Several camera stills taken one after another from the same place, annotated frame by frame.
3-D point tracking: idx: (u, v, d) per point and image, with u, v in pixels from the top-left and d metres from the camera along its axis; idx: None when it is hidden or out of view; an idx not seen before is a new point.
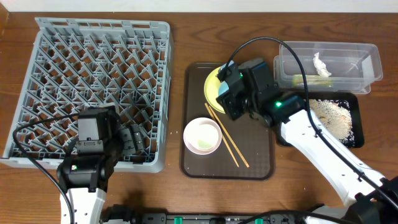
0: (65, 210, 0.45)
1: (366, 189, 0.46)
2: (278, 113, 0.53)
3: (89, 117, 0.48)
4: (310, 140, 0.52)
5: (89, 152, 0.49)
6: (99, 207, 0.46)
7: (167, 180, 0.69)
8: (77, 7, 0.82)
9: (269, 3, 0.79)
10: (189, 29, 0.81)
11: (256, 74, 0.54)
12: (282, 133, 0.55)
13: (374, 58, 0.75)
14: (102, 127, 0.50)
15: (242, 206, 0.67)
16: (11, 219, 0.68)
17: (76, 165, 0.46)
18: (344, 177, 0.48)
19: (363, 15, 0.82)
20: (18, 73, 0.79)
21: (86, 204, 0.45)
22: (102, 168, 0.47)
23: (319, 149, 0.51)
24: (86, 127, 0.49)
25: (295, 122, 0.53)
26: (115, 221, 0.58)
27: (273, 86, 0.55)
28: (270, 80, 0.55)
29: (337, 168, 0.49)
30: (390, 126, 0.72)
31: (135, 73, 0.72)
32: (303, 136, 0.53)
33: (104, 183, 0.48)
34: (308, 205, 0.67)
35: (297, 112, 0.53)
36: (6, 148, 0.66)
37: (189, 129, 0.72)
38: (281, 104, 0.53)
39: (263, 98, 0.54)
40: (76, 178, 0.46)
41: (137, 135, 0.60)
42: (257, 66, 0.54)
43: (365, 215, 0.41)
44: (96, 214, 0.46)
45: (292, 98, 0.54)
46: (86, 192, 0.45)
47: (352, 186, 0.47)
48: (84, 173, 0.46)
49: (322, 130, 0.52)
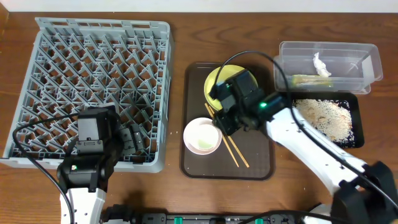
0: (65, 209, 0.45)
1: (350, 177, 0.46)
2: (263, 114, 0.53)
3: (89, 117, 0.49)
4: (293, 135, 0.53)
5: (89, 152, 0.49)
6: (99, 207, 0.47)
7: (167, 180, 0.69)
8: (77, 7, 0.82)
9: (270, 3, 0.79)
10: (189, 29, 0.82)
11: (239, 83, 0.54)
12: (268, 132, 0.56)
13: (374, 58, 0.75)
14: (102, 127, 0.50)
15: (242, 206, 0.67)
16: (11, 219, 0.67)
17: (76, 165, 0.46)
18: (327, 166, 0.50)
19: (363, 15, 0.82)
20: (18, 73, 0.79)
21: (86, 204, 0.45)
22: (102, 167, 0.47)
23: (302, 142, 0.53)
24: (86, 127, 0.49)
25: (278, 120, 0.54)
26: (115, 221, 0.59)
27: (258, 91, 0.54)
28: (253, 86, 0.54)
29: (321, 158, 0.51)
30: (390, 126, 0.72)
31: (135, 73, 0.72)
32: (287, 132, 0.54)
33: (104, 183, 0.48)
34: (309, 205, 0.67)
35: (280, 112, 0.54)
36: (6, 148, 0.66)
37: (189, 129, 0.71)
38: (266, 104, 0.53)
39: (249, 101, 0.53)
40: (76, 178, 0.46)
41: (137, 135, 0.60)
42: (240, 76, 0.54)
43: (349, 199, 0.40)
44: (96, 214, 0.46)
45: (275, 98, 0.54)
46: (86, 192, 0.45)
47: (334, 173, 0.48)
48: (84, 173, 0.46)
49: (305, 126, 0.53)
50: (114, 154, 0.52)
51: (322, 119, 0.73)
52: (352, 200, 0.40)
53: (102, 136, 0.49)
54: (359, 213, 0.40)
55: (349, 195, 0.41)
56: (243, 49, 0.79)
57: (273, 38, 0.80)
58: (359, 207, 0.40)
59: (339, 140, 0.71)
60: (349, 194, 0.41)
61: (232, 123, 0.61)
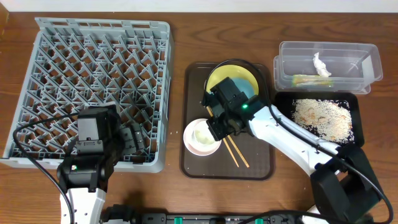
0: (65, 209, 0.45)
1: (325, 159, 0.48)
2: (246, 114, 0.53)
3: (89, 117, 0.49)
4: (271, 129, 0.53)
5: (89, 152, 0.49)
6: (99, 207, 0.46)
7: (167, 180, 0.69)
8: (77, 7, 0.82)
9: (270, 3, 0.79)
10: (189, 29, 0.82)
11: (223, 88, 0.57)
12: (252, 132, 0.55)
13: (374, 58, 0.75)
14: (102, 127, 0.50)
15: (242, 206, 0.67)
16: (11, 219, 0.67)
17: (76, 165, 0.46)
18: (304, 152, 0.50)
19: (363, 15, 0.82)
20: (18, 73, 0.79)
21: (86, 204, 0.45)
22: (102, 167, 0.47)
23: (280, 134, 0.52)
24: (86, 127, 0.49)
25: (259, 118, 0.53)
26: (115, 221, 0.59)
27: (240, 94, 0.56)
28: (236, 90, 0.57)
29: (298, 147, 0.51)
30: (389, 126, 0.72)
31: (135, 73, 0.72)
32: (265, 127, 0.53)
33: (104, 184, 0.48)
34: (308, 205, 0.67)
35: (262, 111, 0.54)
36: (6, 148, 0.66)
37: (189, 129, 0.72)
38: (247, 106, 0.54)
39: (232, 104, 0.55)
40: (76, 178, 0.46)
41: (138, 135, 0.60)
42: (224, 81, 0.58)
43: (327, 182, 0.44)
44: (96, 214, 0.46)
45: (257, 100, 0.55)
46: (86, 191, 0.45)
47: (311, 159, 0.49)
48: (84, 173, 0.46)
49: (282, 119, 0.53)
50: (114, 154, 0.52)
51: (322, 119, 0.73)
52: (331, 182, 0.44)
53: (102, 136, 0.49)
54: (336, 194, 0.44)
55: (326, 177, 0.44)
56: (243, 49, 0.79)
57: (273, 38, 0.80)
58: (336, 189, 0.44)
59: (339, 140, 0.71)
60: (327, 176, 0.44)
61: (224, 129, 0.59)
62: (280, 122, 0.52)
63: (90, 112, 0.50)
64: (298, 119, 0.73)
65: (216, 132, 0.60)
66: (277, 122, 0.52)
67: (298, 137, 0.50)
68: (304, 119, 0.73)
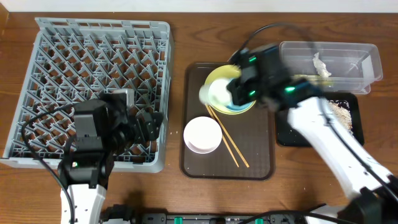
0: (65, 206, 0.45)
1: (372, 183, 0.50)
2: (288, 98, 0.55)
3: (86, 114, 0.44)
4: (321, 129, 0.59)
5: (88, 147, 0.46)
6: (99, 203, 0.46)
7: (167, 180, 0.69)
8: (77, 7, 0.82)
9: (269, 3, 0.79)
10: (189, 29, 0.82)
11: (268, 58, 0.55)
12: (296, 120, 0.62)
13: (374, 58, 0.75)
14: (100, 122, 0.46)
15: (242, 206, 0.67)
16: (11, 219, 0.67)
17: (76, 162, 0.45)
18: (350, 168, 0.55)
19: (363, 15, 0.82)
20: (18, 73, 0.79)
21: (86, 201, 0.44)
22: (102, 165, 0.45)
23: (326, 137, 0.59)
24: (82, 125, 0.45)
25: (308, 109, 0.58)
26: (115, 221, 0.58)
27: (286, 71, 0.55)
28: (282, 65, 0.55)
29: (347, 160, 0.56)
30: (390, 126, 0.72)
31: (135, 73, 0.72)
32: (312, 124, 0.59)
33: (104, 180, 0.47)
34: (309, 205, 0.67)
35: (308, 99, 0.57)
36: (6, 148, 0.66)
37: (189, 129, 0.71)
38: (293, 88, 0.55)
39: (275, 81, 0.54)
40: (76, 175, 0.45)
41: (150, 125, 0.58)
42: (271, 51, 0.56)
43: (369, 208, 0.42)
44: (96, 210, 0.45)
45: (303, 84, 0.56)
46: (86, 188, 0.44)
47: (359, 178, 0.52)
48: (84, 170, 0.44)
49: (333, 123, 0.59)
50: (114, 147, 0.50)
51: None
52: (372, 210, 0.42)
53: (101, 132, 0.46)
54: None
55: (370, 204, 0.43)
56: (243, 50, 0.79)
57: (273, 38, 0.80)
58: (375, 218, 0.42)
59: None
60: (371, 203, 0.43)
61: (245, 96, 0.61)
62: (329, 124, 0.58)
63: (86, 106, 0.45)
64: None
65: (238, 96, 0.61)
66: (326, 122, 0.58)
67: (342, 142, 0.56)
68: None
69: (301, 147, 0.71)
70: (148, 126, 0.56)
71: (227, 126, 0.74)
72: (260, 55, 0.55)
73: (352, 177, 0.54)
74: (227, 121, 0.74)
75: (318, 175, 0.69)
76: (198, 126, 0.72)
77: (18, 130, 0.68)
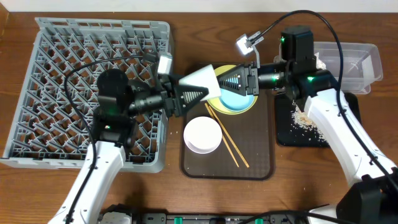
0: (90, 155, 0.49)
1: (376, 173, 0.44)
2: (308, 87, 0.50)
3: (109, 96, 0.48)
4: (331, 119, 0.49)
5: (115, 119, 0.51)
6: (117, 162, 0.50)
7: (167, 180, 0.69)
8: (77, 7, 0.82)
9: (269, 3, 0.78)
10: (189, 29, 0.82)
11: (298, 43, 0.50)
12: (305, 107, 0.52)
13: (375, 58, 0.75)
14: (124, 101, 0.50)
15: (242, 205, 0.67)
16: (11, 219, 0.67)
17: (109, 126, 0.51)
18: (357, 157, 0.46)
19: (364, 15, 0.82)
20: (18, 73, 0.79)
21: (109, 154, 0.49)
22: (129, 135, 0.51)
23: (338, 127, 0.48)
24: (107, 104, 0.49)
25: (322, 99, 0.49)
26: (119, 214, 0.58)
27: (313, 60, 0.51)
28: (310, 52, 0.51)
29: (352, 147, 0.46)
30: (390, 126, 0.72)
31: (135, 73, 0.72)
32: (326, 113, 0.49)
33: (128, 149, 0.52)
34: (308, 205, 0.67)
35: (327, 90, 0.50)
36: (6, 148, 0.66)
37: (189, 129, 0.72)
38: (313, 78, 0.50)
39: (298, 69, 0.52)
40: (104, 137, 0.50)
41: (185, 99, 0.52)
42: (303, 34, 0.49)
43: (369, 194, 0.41)
44: (112, 168, 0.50)
45: (326, 75, 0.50)
46: (111, 144, 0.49)
47: (364, 168, 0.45)
48: (112, 134, 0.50)
49: (346, 112, 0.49)
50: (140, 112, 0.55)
51: None
52: (372, 195, 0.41)
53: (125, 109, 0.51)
54: (370, 207, 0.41)
55: (370, 191, 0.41)
56: None
57: (273, 38, 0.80)
58: (374, 204, 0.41)
59: None
60: (370, 190, 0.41)
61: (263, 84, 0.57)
62: (343, 114, 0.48)
63: (108, 89, 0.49)
64: (298, 119, 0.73)
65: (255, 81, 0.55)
66: (339, 112, 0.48)
67: (354, 134, 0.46)
68: (304, 119, 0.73)
69: (301, 147, 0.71)
70: (170, 101, 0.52)
71: (227, 126, 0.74)
72: (292, 37, 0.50)
73: (357, 166, 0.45)
74: (227, 121, 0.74)
75: (318, 175, 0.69)
76: (199, 124, 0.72)
77: (18, 130, 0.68)
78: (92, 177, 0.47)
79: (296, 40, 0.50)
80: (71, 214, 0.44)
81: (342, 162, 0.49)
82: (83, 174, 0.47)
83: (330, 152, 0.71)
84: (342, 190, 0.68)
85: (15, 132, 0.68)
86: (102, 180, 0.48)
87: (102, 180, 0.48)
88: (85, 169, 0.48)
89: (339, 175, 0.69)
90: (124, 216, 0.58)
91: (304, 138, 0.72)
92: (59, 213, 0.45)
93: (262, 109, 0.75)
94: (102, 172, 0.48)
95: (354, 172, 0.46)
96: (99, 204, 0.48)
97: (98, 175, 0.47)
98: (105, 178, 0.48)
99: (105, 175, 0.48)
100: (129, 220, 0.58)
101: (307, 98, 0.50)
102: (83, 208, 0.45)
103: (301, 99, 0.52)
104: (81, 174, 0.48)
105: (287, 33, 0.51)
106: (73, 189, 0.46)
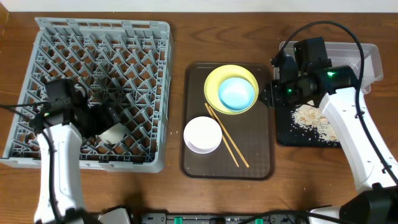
0: (43, 144, 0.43)
1: (387, 182, 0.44)
2: (326, 81, 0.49)
3: (55, 82, 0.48)
4: (347, 120, 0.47)
5: (58, 107, 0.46)
6: (74, 139, 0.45)
7: (167, 180, 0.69)
8: (77, 7, 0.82)
9: (270, 4, 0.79)
10: (189, 29, 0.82)
11: (311, 46, 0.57)
12: (321, 103, 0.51)
13: (375, 58, 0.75)
14: (72, 88, 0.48)
15: (242, 206, 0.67)
16: (10, 219, 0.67)
17: (48, 113, 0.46)
18: (369, 163, 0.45)
19: (364, 15, 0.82)
20: (18, 73, 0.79)
21: (61, 133, 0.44)
22: (73, 112, 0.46)
23: (354, 130, 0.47)
24: (52, 86, 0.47)
25: (341, 97, 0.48)
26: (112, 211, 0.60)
27: (326, 60, 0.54)
28: (323, 55, 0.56)
29: (367, 154, 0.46)
30: (390, 126, 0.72)
31: (135, 73, 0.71)
32: (343, 113, 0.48)
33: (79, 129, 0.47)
34: (308, 205, 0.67)
35: (347, 88, 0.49)
36: (6, 148, 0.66)
37: (189, 129, 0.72)
38: (333, 73, 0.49)
39: (312, 66, 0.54)
40: (50, 122, 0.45)
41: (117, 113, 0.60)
42: (313, 40, 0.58)
43: (376, 203, 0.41)
44: (72, 145, 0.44)
45: (347, 71, 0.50)
46: (59, 126, 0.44)
47: (375, 175, 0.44)
48: (55, 118, 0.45)
49: (364, 114, 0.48)
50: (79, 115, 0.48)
51: (322, 118, 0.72)
52: (380, 205, 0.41)
53: (71, 94, 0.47)
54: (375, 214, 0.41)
55: (379, 199, 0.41)
56: (243, 49, 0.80)
57: (273, 38, 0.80)
58: (381, 213, 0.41)
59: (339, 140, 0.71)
60: (379, 198, 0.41)
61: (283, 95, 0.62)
62: (361, 116, 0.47)
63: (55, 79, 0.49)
64: (298, 119, 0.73)
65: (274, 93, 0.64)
66: (356, 114, 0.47)
67: (369, 139, 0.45)
68: (304, 119, 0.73)
69: (301, 147, 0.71)
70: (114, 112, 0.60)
71: (227, 127, 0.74)
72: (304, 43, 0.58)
73: (369, 173, 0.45)
74: (227, 121, 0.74)
75: (318, 175, 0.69)
76: (198, 124, 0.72)
77: (18, 130, 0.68)
78: (56, 160, 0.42)
79: (308, 44, 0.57)
80: (54, 197, 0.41)
81: (353, 166, 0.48)
82: (44, 162, 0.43)
83: (330, 152, 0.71)
84: (342, 190, 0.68)
85: (15, 132, 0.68)
86: (69, 159, 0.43)
87: (68, 157, 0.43)
88: (45, 157, 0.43)
89: (339, 174, 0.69)
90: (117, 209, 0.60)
91: (304, 138, 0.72)
92: (40, 204, 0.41)
93: (262, 109, 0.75)
94: (65, 153, 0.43)
95: (365, 179, 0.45)
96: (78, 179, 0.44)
97: (61, 156, 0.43)
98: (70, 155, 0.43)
99: (67, 154, 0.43)
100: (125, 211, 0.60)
101: (326, 94, 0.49)
102: (61, 188, 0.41)
103: (318, 95, 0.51)
104: (43, 163, 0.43)
105: (300, 43, 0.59)
106: (41, 177, 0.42)
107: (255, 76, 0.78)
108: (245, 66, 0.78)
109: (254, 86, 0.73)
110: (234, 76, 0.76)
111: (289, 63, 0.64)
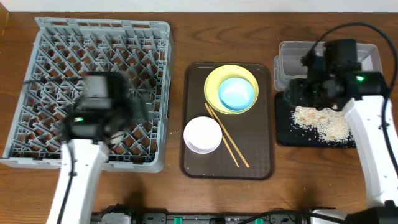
0: (66, 159, 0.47)
1: None
2: (354, 86, 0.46)
3: (97, 77, 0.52)
4: (371, 129, 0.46)
5: (91, 112, 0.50)
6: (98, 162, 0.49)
7: (167, 179, 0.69)
8: (77, 7, 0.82)
9: (270, 4, 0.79)
10: (189, 29, 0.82)
11: (342, 46, 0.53)
12: (344, 107, 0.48)
13: (375, 59, 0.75)
14: (113, 88, 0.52)
15: (242, 206, 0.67)
16: (10, 219, 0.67)
17: (81, 118, 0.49)
18: (386, 178, 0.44)
19: (364, 15, 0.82)
20: (18, 73, 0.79)
21: (88, 154, 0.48)
22: (106, 122, 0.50)
23: (376, 142, 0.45)
24: (96, 81, 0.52)
25: (367, 103, 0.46)
26: (118, 214, 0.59)
27: (356, 65, 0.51)
28: (353, 58, 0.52)
29: (384, 167, 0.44)
30: None
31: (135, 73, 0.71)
32: (367, 122, 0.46)
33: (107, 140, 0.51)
34: (308, 205, 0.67)
35: (375, 96, 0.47)
36: (6, 148, 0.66)
37: (189, 129, 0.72)
38: (363, 78, 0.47)
39: (342, 68, 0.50)
40: (78, 132, 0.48)
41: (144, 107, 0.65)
42: (346, 41, 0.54)
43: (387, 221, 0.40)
44: (95, 169, 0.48)
45: (377, 78, 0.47)
46: (87, 142, 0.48)
47: (391, 192, 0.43)
48: (87, 127, 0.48)
49: (388, 126, 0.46)
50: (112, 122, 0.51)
51: (322, 119, 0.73)
52: None
53: (110, 96, 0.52)
54: None
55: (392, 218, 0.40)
56: (243, 50, 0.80)
57: (273, 38, 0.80)
58: None
59: (339, 140, 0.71)
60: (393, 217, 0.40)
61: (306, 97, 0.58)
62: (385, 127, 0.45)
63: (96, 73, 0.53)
64: (298, 119, 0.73)
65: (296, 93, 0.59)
66: (380, 126, 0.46)
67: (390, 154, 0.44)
68: (304, 119, 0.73)
69: (301, 147, 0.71)
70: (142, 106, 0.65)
71: (227, 126, 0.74)
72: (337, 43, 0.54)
73: (383, 188, 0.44)
74: (227, 121, 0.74)
75: (318, 175, 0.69)
76: (204, 126, 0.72)
77: (18, 130, 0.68)
78: (74, 183, 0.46)
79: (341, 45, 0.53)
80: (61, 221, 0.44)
81: (367, 179, 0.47)
82: (63, 181, 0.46)
83: (330, 152, 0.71)
84: (342, 190, 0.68)
85: (15, 132, 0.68)
86: (86, 185, 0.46)
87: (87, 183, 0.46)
88: (64, 175, 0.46)
89: (339, 175, 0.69)
90: (124, 214, 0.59)
91: (303, 138, 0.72)
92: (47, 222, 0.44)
93: (262, 109, 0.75)
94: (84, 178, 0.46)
95: (379, 193, 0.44)
96: (89, 206, 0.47)
97: (81, 180, 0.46)
98: (88, 182, 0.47)
99: (87, 178, 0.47)
100: (129, 220, 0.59)
101: (351, 98, 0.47)
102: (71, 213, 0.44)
103: (343, 99, 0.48)
104: (60, 182, 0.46)
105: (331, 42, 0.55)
106: (56, 196, 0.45)
107: (255, 76, 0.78)
108: (245, 66, 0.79)
109: (254, 86, 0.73)
110: (234, 76, 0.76)
111: (319, 63, 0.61)
